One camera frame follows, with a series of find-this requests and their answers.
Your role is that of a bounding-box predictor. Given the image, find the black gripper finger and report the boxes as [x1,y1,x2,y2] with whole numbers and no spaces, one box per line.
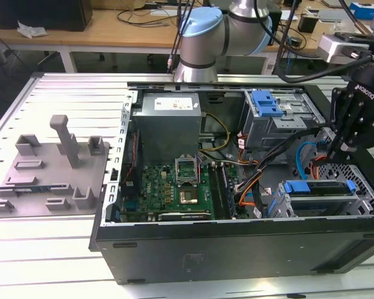
[332,116,374,160]
[327,88,350,160]

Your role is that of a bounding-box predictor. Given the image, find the orange wire with black plug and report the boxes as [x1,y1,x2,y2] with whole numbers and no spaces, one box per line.
[310,154,331,182]

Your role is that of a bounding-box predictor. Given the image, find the blue wire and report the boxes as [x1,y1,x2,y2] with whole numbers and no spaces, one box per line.
[294,140,327,181]

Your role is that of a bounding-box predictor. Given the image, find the hard disk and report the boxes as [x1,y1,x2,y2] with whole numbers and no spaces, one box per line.
[283,179,357,216]

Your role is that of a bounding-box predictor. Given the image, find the grey metal disk bay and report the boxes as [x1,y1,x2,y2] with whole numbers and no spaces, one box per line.
[277,179,374,218]

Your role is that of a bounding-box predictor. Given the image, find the wooden desk with clutter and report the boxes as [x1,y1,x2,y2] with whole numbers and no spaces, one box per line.
[267,9,374,73]

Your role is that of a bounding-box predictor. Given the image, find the blue plastic drive latch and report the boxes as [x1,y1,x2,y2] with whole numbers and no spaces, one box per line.
[251,90,284,118]

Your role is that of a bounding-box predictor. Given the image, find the grey optical drive cage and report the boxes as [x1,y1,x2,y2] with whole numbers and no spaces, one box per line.
[241,90,327,165]

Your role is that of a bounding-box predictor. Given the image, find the small black cube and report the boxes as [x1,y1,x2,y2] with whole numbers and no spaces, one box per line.
[298,14,319,34]

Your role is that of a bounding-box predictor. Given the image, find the blue cardboard box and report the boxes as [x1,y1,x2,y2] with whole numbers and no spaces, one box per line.
[348,1,374,19]

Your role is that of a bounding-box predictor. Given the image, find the flat grey box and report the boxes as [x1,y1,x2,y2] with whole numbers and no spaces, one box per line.
[317,7,352,23]

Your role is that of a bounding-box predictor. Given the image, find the green RAM stick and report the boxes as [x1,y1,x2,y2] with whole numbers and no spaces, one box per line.
[221,164,238,218]

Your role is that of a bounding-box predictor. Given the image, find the black RAM slot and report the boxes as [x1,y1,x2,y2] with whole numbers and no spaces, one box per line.
[209,163,225,219]

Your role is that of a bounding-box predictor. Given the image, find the metal socket cover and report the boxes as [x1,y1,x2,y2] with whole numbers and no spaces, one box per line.
[174,154,201,185]

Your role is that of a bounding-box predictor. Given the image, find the black PC case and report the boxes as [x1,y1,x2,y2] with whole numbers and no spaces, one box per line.
[89,81,374,286]

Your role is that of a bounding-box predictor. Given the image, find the CPU socket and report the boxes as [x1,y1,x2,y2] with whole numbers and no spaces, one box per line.
[178,186,200,206]

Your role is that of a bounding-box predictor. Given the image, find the grey power supply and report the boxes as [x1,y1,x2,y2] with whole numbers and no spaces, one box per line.
[131,92,203,166]

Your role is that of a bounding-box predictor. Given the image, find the graphics card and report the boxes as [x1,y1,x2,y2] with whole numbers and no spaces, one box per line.
[149,210,211,222]

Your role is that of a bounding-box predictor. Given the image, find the green motherboard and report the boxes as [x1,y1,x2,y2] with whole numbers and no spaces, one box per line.
[121,161,247,224]

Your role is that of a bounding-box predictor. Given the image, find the grey parts rack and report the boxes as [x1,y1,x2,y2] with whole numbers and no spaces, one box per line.
[0,114,110,221]

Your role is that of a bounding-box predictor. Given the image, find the large black box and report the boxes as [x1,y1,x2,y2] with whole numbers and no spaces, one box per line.
[0,0,94,32]

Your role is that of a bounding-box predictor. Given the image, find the RAM stick with blue label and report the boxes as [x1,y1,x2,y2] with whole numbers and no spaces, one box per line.
[14,186,55,196]

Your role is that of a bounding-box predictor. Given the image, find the crumpled clear plastic bag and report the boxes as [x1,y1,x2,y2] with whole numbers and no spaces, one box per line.
[17,20,47,40]

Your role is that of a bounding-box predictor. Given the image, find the thick black camera cable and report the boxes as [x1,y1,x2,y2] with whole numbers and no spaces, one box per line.
[272,0,374,84]

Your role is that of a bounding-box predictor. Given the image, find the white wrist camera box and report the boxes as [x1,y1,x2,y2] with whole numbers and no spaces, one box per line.
[317,34,370,64]

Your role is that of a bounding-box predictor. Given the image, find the black camera bracket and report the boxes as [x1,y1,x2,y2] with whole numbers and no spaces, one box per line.
[333,31,374,45]

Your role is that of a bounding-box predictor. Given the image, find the black cable with brown sleeve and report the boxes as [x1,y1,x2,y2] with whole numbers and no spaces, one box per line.
[338,0,374,37]

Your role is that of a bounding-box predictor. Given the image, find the yellow and black wire bundle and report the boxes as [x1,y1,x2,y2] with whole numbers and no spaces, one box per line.
[199,113,232,154]

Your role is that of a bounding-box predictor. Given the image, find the thin orange wire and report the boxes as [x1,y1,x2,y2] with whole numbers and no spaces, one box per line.
[238,183,260,208]

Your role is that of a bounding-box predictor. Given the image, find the thin black base cables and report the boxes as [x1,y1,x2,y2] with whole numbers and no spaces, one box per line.
[167,0,194,74]

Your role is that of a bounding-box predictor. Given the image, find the wooden desk with white frame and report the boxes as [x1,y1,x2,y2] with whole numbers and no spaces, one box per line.
[0,7,181,74]

